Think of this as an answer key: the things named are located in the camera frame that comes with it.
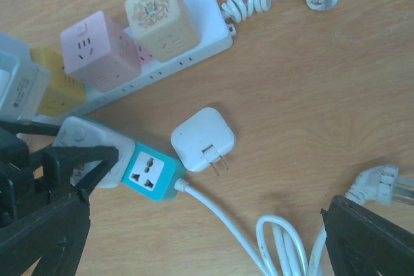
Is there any teal power strip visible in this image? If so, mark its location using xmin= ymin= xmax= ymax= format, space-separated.
xmin=77 ymin=116 xmax=187 ymax=202

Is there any yellow cube socket adapter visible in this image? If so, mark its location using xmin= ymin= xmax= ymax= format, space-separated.
xmin=30 ymin=46 xmax=87 ymax=117

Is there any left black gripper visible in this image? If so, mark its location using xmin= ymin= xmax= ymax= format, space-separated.
xmin=1 ymin=122 xmax=119 ymax=228

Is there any beige cube socket adapter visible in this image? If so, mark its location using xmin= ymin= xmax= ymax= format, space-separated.
xmin=124 ymin=0 xmax=201 ymax=62

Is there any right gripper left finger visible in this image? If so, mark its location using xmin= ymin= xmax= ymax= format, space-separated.
xmin=1 ymin=189 xmax=91 ymax=275

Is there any pink cube socket adapter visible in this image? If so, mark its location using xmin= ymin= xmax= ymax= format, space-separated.
xmin=60 ymin=11 xmax=141 ymax=92

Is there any white round plug charger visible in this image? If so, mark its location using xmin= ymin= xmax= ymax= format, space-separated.
xmin=170 ymin=107 xmax=236 ymax=173

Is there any white square charger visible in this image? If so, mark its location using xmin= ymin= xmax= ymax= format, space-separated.
xmin=1 ymin=32 xmax=50 ymax=123

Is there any white cube charger back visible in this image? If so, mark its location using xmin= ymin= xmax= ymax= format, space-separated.
xmin=51 ymin=116 xmax=136 ymax=189

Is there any white long power strip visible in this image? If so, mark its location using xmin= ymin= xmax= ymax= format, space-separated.
xmin=35 ymin=0 xmax=237 ymax=125

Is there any white coiled cord right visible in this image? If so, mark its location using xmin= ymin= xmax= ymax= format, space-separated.
xmin=174 ymin=164 xmax=414 ymax=276

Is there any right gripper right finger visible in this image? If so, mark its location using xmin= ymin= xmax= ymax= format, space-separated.
xmin=321 ymin=195 xmax=413 ymax=275

